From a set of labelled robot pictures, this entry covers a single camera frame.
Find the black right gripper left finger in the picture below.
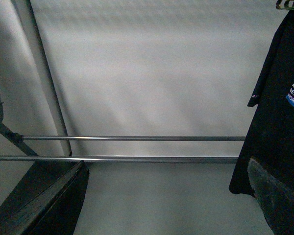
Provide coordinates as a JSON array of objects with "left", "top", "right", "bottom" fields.
[{"left": 0, "top": 162, "right": 89, "bottom": 235}]

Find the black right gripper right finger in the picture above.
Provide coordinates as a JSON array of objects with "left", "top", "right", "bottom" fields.
[{"left": 247, "top": 157, "right": 294, "bottom": 235}]

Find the black printed t-shirt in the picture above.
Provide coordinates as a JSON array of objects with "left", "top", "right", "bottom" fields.
[{"left": 229, "top": 10, "right": 294, "bottom": 198}]

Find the green clothes hanger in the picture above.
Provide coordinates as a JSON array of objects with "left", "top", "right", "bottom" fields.
[{"left": 275, "top": 0, "right": 294, "bottom": 11}]

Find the grey vertical pipe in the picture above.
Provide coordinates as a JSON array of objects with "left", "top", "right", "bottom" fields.
[{"left": 14, "top": 0, "right": 73, "bottom": 157}]

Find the lower horizontal metal rail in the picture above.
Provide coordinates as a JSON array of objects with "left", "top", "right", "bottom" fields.
[{"left": 0, "top": 155, "right": 238, "bottom": 164}]

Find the horizontal metal rail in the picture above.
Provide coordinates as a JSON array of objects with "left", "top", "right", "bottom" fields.
[
  {"left": 0, "top": 155, "right": 238, "bottom": 164},
  {"left": 9, "top": 132, "right": 245, "bottom": 142}
]

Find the upper horizontal metal rail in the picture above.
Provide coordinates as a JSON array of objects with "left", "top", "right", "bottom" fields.
[{"left": 9, "top": 132, "right": 245, "bottom": 142}]

